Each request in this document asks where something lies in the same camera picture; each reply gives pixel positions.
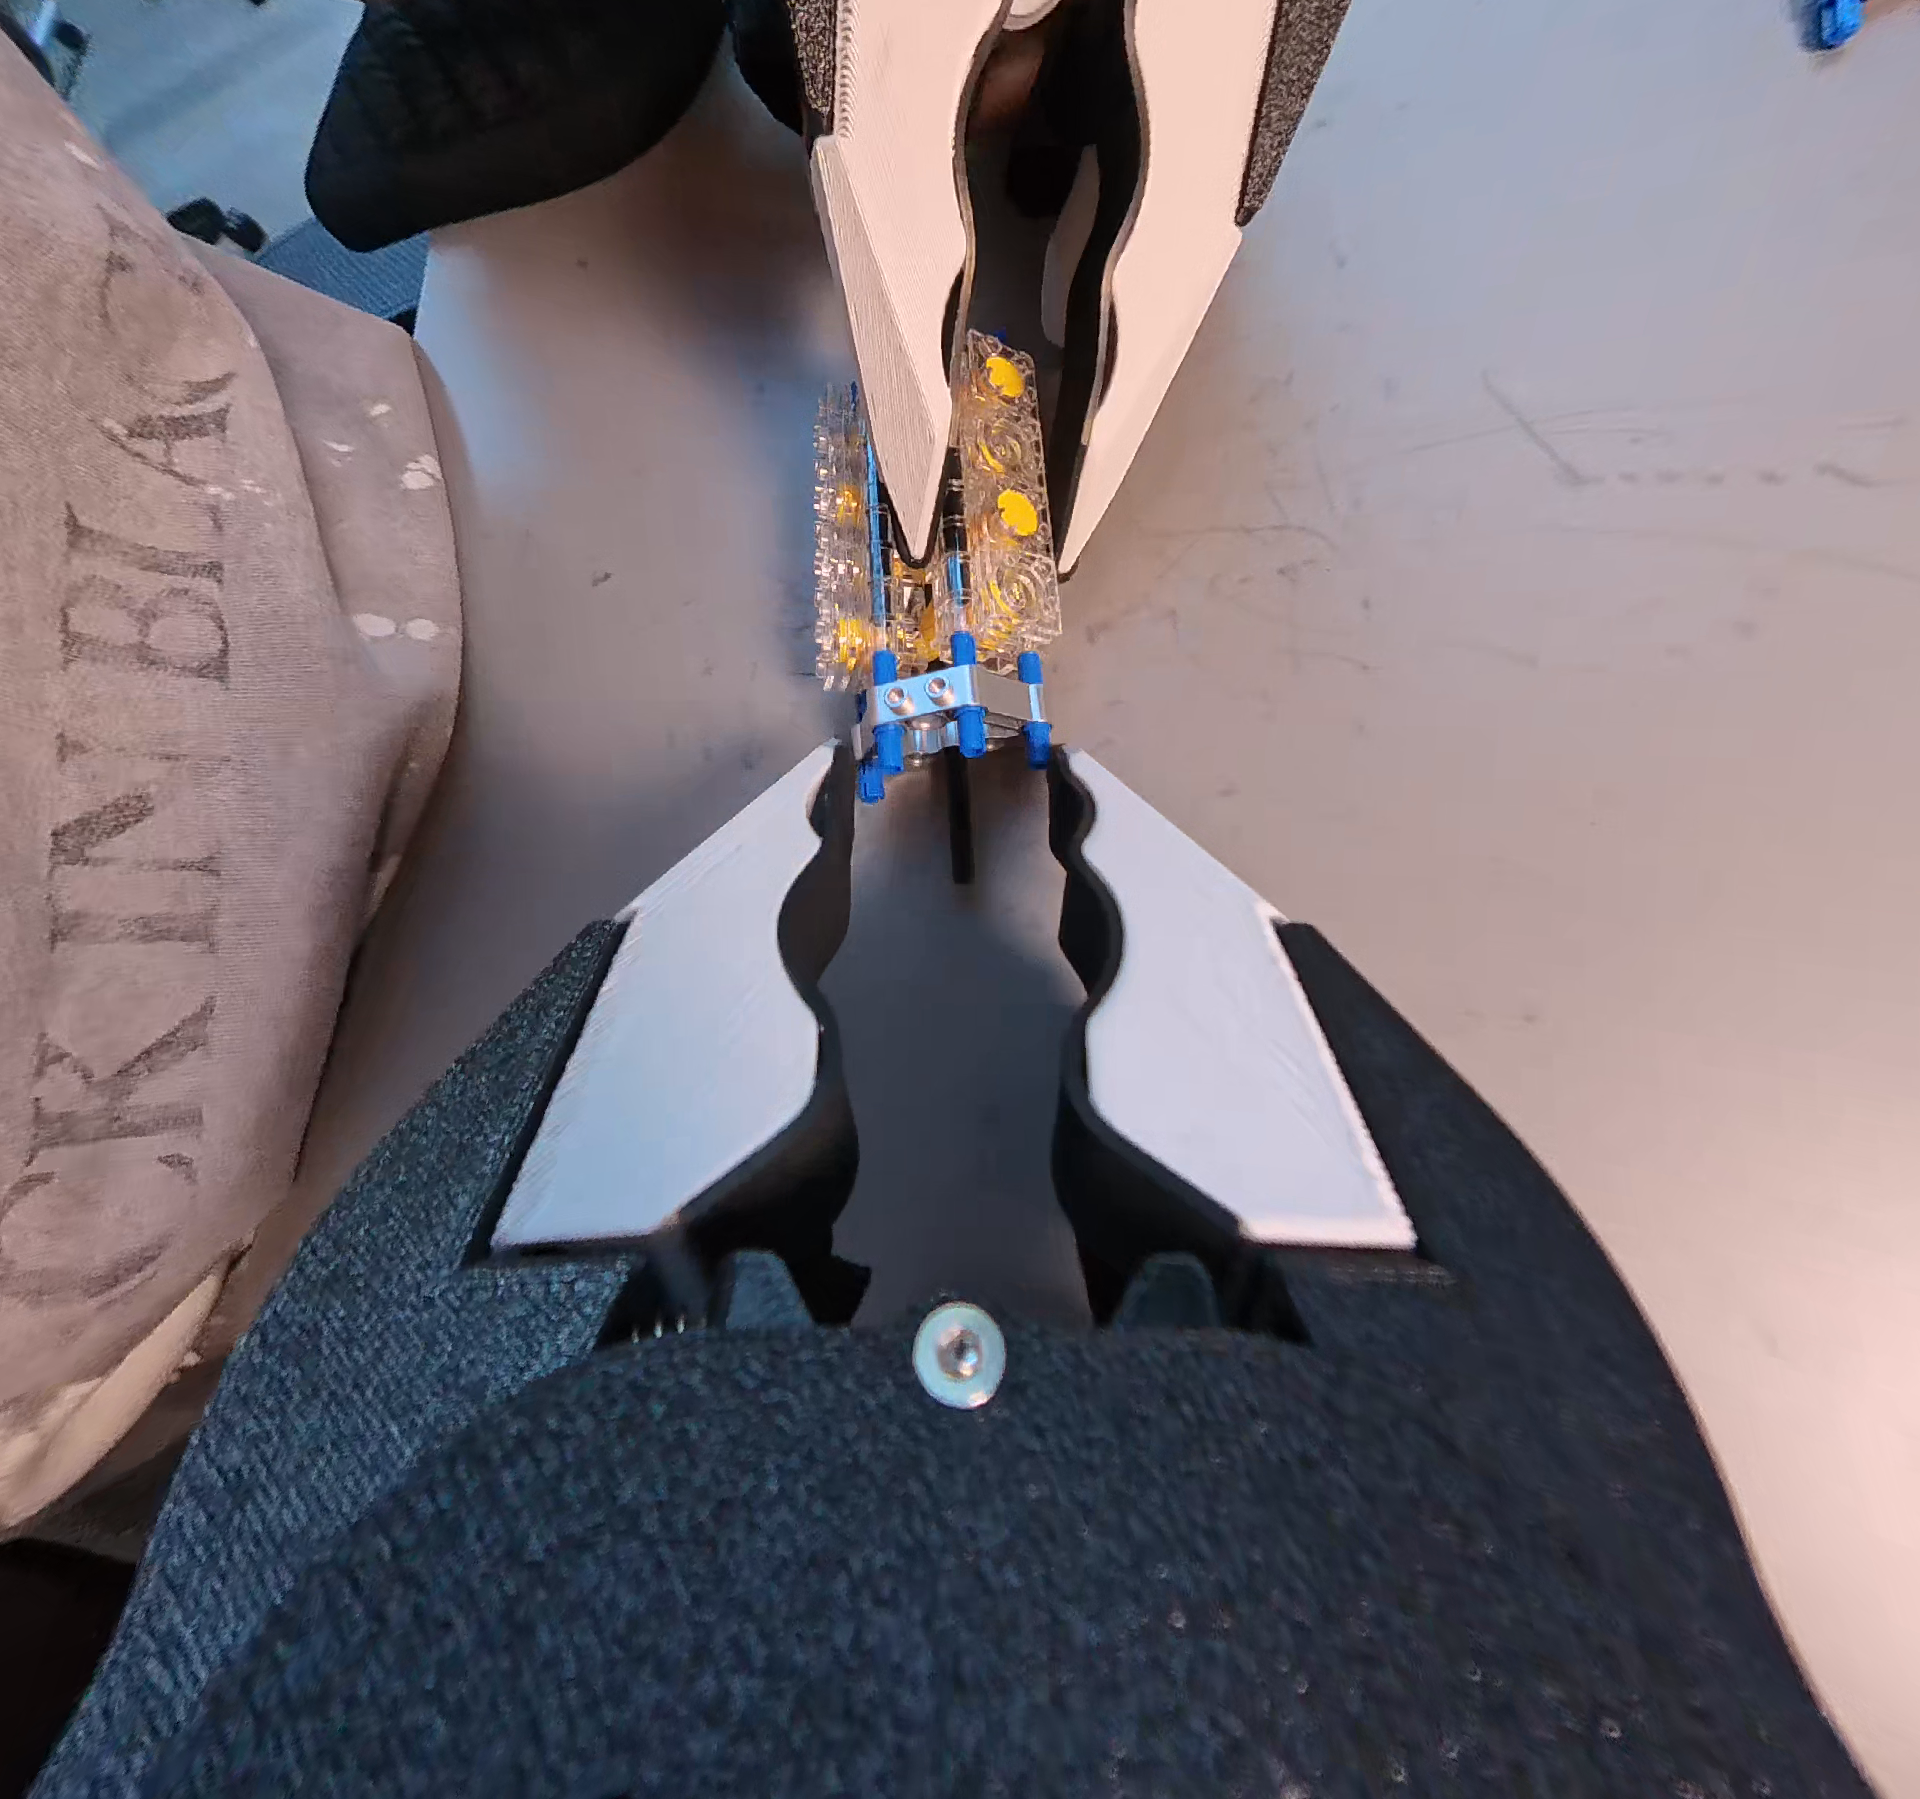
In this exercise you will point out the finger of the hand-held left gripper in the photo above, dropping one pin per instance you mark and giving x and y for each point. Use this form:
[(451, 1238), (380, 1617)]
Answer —
[(900, 104), (1200, 104)]

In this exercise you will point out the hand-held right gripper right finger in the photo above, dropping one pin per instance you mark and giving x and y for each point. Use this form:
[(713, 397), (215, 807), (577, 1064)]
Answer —
[(1230, 1079)]

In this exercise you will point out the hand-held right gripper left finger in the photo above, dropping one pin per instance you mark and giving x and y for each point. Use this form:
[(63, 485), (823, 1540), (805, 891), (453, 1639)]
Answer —
[(676, 1079)]

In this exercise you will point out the clear toy brick engine model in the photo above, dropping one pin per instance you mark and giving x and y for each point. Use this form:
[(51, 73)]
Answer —
[(998, 538)]

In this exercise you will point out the grey perforated toy plate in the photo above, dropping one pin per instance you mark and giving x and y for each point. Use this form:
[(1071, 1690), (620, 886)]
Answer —
[(915, 696)]

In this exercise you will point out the grey desk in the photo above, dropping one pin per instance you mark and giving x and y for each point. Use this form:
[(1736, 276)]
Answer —
[(1501, 629)]

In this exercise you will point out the black chair armrest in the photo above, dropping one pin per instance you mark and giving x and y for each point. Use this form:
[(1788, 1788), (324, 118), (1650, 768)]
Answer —
[(496, 104)]

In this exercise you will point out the person in grey hoodie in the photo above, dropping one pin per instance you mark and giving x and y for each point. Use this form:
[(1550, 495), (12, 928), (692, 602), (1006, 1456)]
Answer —
[(150, 779)]

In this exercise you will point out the black chair wheel base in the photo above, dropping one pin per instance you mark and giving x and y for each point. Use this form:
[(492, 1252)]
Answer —
[(225, 226)]

